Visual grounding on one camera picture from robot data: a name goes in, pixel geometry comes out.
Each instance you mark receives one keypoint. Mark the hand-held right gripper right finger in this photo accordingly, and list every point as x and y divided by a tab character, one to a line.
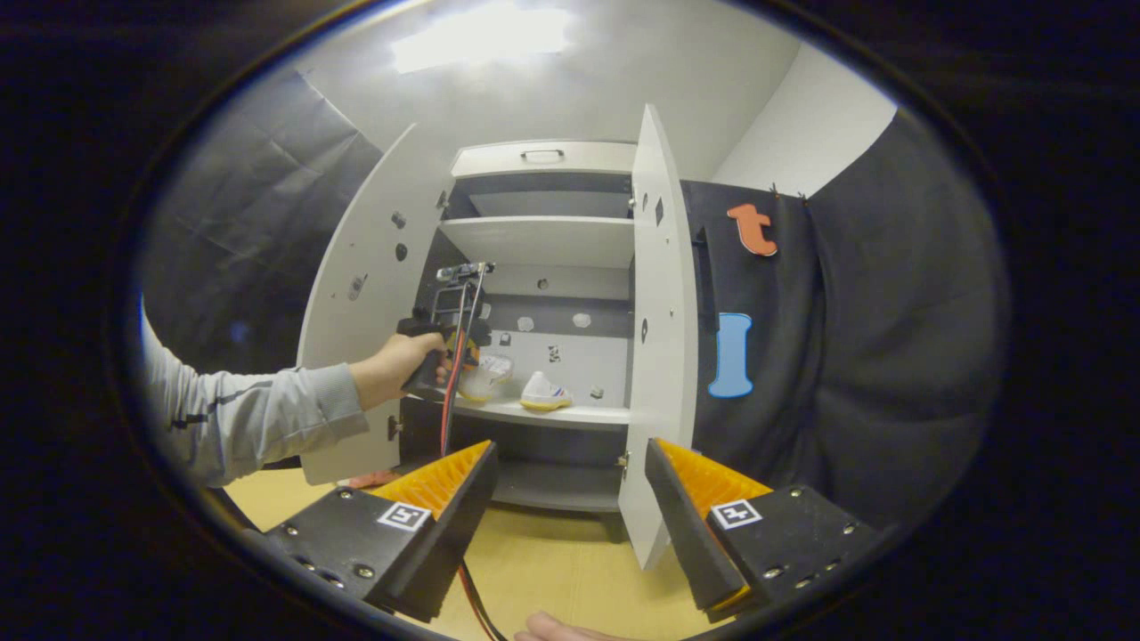
686	534

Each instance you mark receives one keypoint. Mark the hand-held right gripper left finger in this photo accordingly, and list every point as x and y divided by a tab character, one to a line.
463	534

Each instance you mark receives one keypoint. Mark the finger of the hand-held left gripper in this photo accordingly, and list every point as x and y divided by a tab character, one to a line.
468	349

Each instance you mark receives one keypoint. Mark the white shoe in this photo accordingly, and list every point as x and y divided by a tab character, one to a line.
545	393
490	376

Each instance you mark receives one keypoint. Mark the white shoe cabinet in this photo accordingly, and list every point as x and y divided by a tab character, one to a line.
552	240

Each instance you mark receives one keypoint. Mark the white shoe cabinet door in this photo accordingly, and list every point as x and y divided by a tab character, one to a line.
365	240
663	356

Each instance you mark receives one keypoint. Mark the black backdrop cloth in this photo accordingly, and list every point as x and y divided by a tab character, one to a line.
873	338

